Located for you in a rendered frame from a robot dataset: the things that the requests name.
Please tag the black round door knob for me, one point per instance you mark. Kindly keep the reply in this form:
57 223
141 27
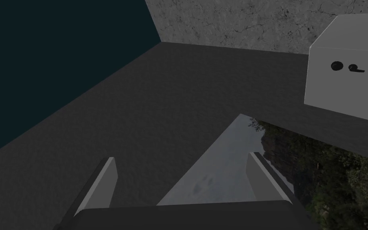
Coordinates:
336 66

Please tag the white door leaf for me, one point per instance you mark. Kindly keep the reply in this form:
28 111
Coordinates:
331 92

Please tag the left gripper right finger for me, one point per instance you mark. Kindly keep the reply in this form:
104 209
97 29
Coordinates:
263 185

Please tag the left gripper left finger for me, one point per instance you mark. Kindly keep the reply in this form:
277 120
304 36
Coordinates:
102 188

